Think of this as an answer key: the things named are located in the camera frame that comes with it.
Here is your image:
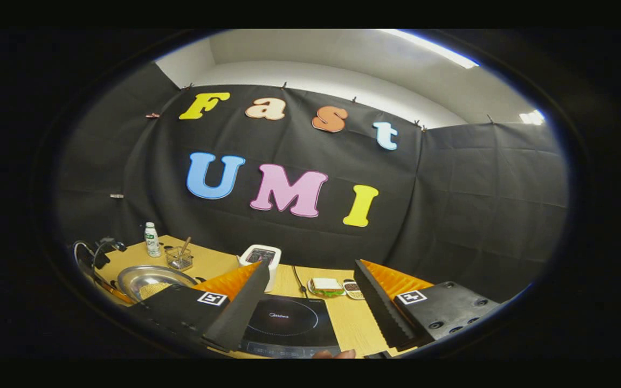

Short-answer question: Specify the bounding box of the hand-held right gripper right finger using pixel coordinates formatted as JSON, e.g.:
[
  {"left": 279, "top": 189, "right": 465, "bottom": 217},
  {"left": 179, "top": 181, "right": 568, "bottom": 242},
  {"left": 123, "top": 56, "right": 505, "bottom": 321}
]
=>
[{"left": 354, "top": 259, "right": 502, "bottom": 351}]

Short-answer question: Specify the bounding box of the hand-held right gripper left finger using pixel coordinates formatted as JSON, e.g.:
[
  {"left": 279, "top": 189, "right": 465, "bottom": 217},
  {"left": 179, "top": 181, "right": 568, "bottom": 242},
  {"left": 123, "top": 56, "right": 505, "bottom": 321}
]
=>
[{"left": 127, "top": 261, "right": 271, "bottom": 354}]

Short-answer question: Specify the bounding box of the stainless steel pot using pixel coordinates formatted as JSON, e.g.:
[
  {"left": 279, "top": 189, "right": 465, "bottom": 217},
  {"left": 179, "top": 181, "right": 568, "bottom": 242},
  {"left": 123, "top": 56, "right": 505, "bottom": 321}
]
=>
[{"left": 72, "top": 237, "right": 201, "bottom": 306}]

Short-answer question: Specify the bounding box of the black induction cooktop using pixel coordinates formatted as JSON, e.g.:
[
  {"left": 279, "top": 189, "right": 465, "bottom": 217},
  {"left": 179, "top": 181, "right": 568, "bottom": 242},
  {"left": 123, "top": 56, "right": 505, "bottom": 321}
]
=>
[{"left": 240, "top": 294, "right": 342, "bottom": 359}]

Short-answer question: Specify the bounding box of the divided dish of beans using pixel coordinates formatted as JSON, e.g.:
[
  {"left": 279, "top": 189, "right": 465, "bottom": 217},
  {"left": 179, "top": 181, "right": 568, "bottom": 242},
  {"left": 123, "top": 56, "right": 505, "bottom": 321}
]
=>
[{"left": 343, "top": 279, "right": 365, "bottom": 301}]

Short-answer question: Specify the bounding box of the pile of soybeans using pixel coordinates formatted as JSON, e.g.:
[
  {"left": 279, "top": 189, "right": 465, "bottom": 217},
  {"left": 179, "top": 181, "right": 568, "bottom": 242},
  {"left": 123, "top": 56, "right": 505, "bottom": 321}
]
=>
[{"left": 138, "top": 283, "right": 174, "bottom": 301}]

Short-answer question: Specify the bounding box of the white toaster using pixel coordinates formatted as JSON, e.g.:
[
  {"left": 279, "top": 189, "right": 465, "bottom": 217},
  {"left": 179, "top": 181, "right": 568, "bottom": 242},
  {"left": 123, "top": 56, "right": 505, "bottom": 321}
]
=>
[{"left": 239, "top": 245, "right": 282, "bottom": 293}]

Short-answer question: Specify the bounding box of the sandwich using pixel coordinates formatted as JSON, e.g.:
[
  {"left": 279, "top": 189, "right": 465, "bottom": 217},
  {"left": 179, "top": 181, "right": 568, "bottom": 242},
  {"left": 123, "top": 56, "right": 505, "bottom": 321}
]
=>
[{"left": 310, "top": 278, "right": 345, "bottom": 297}]

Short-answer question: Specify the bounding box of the white drink bottle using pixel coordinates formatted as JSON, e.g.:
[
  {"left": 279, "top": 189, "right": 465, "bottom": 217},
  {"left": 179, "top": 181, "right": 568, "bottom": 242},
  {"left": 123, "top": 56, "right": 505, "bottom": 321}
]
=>
[{"left": 144, "top": 222, "right": 161, "bottom": 258}]

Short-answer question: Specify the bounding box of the black backdrop cloth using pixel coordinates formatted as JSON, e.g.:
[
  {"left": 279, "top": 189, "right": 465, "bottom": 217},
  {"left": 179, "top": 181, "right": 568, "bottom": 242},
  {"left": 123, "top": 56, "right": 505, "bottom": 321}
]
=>
[{"left": 52, "top": 61, "right": 570, "bottom": 303}]

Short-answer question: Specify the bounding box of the black power cable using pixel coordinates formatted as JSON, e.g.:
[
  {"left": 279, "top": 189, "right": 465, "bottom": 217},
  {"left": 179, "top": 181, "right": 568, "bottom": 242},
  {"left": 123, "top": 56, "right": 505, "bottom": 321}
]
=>
[{"left": 292, "top": 265, "right": 309, "bottom": 299}]

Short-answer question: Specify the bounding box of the wire utensil basket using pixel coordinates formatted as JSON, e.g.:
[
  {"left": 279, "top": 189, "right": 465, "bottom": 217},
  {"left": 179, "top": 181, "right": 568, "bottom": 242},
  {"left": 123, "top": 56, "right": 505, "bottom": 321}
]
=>
[{"left": 165, "top": 246, "right": 194, "bottom": 271}]

